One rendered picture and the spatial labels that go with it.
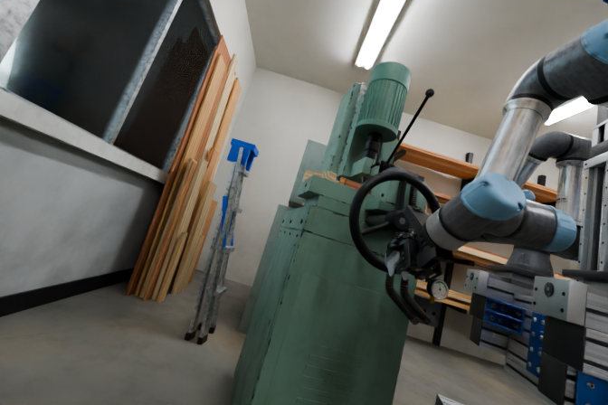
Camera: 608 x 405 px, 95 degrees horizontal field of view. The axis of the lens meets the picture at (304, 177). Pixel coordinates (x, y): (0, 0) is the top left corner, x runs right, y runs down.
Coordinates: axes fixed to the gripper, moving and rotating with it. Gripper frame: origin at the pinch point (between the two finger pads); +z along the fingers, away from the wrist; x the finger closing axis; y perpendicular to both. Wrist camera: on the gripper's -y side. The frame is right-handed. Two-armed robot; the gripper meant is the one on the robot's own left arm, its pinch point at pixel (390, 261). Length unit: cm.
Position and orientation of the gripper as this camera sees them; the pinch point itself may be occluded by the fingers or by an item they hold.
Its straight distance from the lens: 76.7
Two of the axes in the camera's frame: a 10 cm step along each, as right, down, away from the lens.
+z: -2.6, 6.0, 7.5
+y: -1.6, 7.4, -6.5
